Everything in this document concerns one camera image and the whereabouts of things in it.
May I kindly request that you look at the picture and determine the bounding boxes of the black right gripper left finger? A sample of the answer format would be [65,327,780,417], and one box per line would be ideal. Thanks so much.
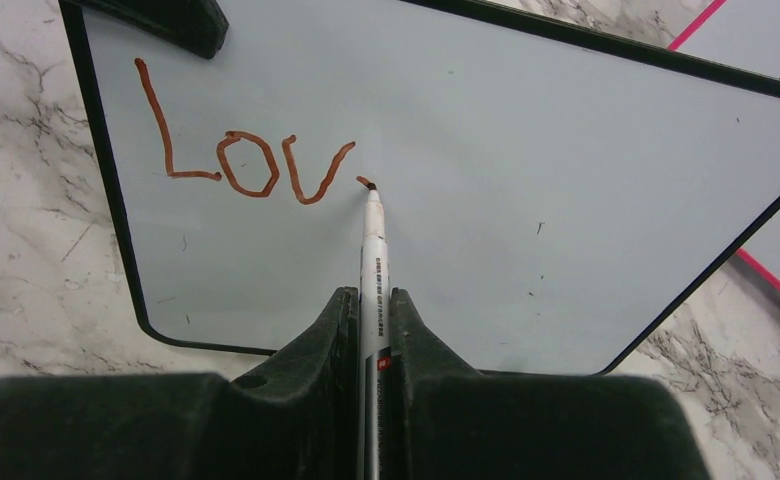
[0,288,358,479]

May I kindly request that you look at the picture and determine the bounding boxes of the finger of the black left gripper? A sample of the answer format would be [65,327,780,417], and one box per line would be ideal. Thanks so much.
[75,0,229,59]

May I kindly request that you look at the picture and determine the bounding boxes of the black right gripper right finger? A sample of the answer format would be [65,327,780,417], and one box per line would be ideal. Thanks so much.
[385,289,710,479]

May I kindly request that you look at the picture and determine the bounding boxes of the white red whiteboard marker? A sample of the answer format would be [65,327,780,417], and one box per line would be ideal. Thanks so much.
[357,176,392,479]

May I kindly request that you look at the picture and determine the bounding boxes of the small black-framed whiteboard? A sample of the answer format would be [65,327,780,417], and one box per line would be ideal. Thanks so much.
[61,1,780,374]

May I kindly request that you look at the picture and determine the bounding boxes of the large pink-framed whiteboard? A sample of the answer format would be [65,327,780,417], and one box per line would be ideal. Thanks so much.
[668,0,780,321]

